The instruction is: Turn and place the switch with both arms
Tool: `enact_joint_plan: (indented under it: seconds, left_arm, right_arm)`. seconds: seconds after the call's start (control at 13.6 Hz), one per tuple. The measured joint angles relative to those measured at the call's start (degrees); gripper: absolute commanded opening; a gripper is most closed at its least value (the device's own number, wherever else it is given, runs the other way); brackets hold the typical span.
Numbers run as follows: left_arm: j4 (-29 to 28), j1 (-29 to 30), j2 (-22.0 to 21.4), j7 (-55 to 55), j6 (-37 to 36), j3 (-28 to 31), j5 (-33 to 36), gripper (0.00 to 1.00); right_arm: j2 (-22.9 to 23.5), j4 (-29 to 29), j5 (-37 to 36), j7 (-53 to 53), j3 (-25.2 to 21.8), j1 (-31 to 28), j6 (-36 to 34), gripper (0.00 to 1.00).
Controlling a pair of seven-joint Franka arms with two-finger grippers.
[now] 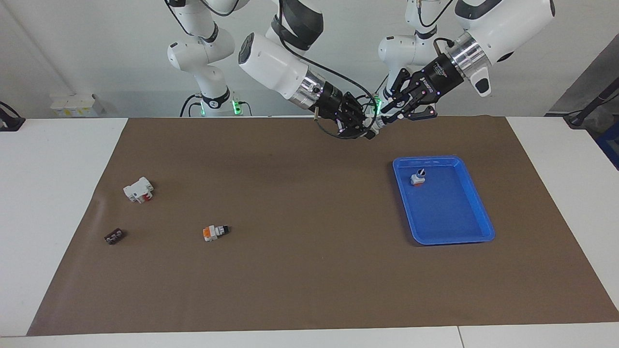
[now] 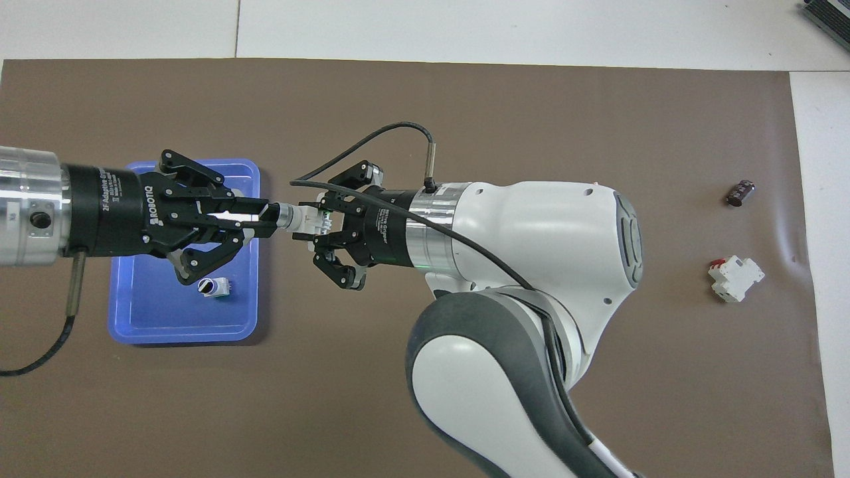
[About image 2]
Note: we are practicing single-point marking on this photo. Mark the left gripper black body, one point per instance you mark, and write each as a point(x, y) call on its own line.
point(106, 212)

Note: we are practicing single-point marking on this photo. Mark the small dark brown component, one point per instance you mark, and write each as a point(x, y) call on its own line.
point(740, 193)

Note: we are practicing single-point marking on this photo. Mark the white-backed selector switch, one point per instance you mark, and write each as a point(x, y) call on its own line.
point(302, 218)

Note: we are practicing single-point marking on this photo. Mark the blue plastic tray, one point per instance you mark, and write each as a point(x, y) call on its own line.
point(166, 312)

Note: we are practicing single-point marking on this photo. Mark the selector switch red contact block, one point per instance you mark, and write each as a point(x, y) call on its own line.
point(214, 287)

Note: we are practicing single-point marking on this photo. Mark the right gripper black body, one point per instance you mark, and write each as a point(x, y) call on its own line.
point(385, 229)

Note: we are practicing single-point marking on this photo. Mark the white circuit breaker red lever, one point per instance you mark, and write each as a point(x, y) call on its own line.
point(734, 279)

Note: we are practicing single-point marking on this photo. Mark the grey ridged metal device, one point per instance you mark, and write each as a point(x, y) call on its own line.
point(830, 12)

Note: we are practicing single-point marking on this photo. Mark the brown table mat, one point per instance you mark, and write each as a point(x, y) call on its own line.
point(465, 99)

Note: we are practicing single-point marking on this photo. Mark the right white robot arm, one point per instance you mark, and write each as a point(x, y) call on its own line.
point(544, 239)

